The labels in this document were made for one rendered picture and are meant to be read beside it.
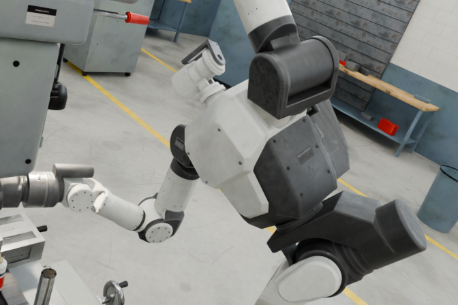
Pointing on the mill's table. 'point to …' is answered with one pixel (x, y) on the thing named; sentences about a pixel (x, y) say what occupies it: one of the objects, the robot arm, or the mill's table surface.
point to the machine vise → (20, 239)
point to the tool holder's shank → (45, 286)
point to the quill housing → (23, 101)
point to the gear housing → (43, 13)
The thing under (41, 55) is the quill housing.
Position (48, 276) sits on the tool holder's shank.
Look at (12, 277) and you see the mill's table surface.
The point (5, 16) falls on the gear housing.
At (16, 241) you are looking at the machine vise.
